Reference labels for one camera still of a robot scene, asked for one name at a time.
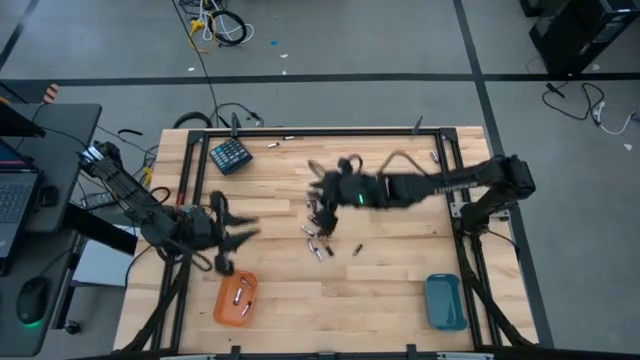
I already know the black monitor back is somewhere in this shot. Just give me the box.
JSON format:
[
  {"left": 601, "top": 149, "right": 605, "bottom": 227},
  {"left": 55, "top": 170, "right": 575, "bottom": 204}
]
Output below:
[{"left": 0, "top": 102, "right": 47, "bottom": 139}]

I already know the white floor cable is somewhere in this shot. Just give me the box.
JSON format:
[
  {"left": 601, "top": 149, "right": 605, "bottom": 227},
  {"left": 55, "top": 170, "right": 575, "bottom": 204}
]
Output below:
[{"left": 591, "top": 100, "right": 640, "bottom": 137}]

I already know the yellow cable with plug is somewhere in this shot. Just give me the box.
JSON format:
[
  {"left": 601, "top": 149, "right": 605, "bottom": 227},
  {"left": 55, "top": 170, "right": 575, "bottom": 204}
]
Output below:
[{"left": 187, "top": 17, "right": 220, "bottom": 54}]

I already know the black coiled cable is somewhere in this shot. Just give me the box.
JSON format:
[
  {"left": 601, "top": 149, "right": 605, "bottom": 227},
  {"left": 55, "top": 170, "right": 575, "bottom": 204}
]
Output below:
[{"left": 208, "top": 8, "right": 249, "bottom": 48}]

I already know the thick black hose loop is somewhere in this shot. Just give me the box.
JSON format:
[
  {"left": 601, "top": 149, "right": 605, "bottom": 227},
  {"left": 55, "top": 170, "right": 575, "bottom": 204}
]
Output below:
[{"left": 172, "top": 110, "right": 214, "bottom": 130}]

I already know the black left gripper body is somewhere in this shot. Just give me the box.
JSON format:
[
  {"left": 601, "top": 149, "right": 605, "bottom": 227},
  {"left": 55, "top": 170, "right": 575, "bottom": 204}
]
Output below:
[{"left": 173, "top": 189, "right": 235, "bottom": 276}]

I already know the black side desk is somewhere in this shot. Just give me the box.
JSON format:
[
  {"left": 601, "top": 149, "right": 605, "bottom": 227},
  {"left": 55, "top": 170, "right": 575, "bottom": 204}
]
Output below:
[{"left": 0, "top": 102, "right": 140, "bottom": 358}]

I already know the orange plastic tray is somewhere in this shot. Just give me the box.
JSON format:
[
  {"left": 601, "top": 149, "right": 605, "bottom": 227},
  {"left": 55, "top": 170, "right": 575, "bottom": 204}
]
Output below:
[{"left": 213, "top": 269, "right": 259, "bottom": 329}]

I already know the black power strip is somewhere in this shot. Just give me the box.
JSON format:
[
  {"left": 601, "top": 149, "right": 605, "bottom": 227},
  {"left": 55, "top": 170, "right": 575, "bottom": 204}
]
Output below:
[{"left": 79, "top": 191, "right": 119, "bottom": 211}]

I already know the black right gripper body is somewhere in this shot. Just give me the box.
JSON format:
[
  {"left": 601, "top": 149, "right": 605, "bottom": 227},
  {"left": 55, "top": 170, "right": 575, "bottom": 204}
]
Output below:
[{"left": 319, "top": 155, "right": 397, "bottom": 210}]

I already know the black computer tower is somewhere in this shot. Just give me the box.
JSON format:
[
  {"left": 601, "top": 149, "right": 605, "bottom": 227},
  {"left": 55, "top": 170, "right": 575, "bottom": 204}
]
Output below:
[{"left": 528, "top": 0, "right": 640, "bottom": 77}]

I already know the long black floor cable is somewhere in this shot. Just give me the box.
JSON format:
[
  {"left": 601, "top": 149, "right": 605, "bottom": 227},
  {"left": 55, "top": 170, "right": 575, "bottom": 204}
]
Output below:
[{"left": 171, "top": 0, "right": 221, "bottom": 129}]

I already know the black calculator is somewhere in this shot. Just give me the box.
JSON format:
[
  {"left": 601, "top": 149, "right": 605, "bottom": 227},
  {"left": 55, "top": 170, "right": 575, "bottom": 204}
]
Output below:
[{"left": 208, "top": 138, "right": 254, "bottom": 177}]

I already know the white looped cable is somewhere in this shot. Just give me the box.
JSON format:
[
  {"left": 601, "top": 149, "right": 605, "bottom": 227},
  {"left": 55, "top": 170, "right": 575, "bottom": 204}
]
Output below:
[{"left": 198, "top": 0, "right": 256, "bottom": 45}]

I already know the black cable with plug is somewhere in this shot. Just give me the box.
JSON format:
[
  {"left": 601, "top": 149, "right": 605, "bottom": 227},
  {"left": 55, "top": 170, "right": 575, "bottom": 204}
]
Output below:
[{"left": 209, "top": 102, "right": 266, "bottom": 129}]

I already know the black aluminium table frame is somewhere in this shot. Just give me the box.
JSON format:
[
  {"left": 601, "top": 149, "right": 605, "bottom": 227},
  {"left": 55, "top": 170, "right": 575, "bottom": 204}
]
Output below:
[{"left": 119, "top": 113, "right": 540, "bottom": 360}]

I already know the black computer mouse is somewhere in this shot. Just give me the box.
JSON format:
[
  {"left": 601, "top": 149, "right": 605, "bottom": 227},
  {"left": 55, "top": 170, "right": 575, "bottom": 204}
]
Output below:
[{"left": 15, "top": 276, "right": 51, "bottom": 326}]

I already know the teal plastic tray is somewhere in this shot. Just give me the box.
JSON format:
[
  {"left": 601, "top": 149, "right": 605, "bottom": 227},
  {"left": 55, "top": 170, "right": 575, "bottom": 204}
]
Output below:
[{"left": 424, "top": 272, "right": 469, "bottom": 333}]

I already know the small black desk device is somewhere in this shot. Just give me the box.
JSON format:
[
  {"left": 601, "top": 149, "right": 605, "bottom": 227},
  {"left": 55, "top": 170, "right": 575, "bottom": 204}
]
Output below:
[{"left": 38, "top": 185, "right": 61, "bottom": 209}]

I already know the grey laptop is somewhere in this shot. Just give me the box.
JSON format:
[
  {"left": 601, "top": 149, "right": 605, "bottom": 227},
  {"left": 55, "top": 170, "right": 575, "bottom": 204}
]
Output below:
[{"left": 0, "top": 138, "right": 42, "bottom": 261}]

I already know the grey flat box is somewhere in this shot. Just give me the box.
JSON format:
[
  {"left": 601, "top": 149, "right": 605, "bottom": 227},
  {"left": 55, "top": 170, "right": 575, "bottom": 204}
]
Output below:
[{"left": 72, "top": 238, "right": 134, "bottom": 289}]

